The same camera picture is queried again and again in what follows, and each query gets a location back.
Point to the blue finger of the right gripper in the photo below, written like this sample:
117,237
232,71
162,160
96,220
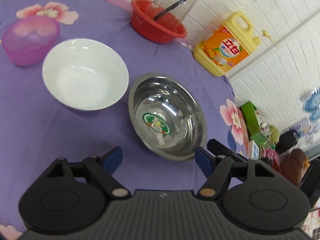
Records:
218,151

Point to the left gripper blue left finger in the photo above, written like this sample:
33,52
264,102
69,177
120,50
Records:
112,160

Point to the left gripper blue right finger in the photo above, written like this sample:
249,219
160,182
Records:
205,161

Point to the stainless steel bowl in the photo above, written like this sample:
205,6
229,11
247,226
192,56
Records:
166,117

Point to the white bowl red floral pattern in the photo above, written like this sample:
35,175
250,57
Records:
85,74

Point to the purple plastic bowl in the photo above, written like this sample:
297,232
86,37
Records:
28,40

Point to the green box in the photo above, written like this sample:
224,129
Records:
255,133

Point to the black kettle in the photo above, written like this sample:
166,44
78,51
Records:
286,141

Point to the brown round object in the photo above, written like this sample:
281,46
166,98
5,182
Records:
294,166

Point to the yellow detergent bottle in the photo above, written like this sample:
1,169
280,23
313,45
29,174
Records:
230,43

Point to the blue paper fan decoration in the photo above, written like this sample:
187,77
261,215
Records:
311,102

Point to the red plastic basket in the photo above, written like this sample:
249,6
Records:
162,31

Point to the black stirring stick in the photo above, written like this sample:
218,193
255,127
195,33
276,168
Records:
168,9

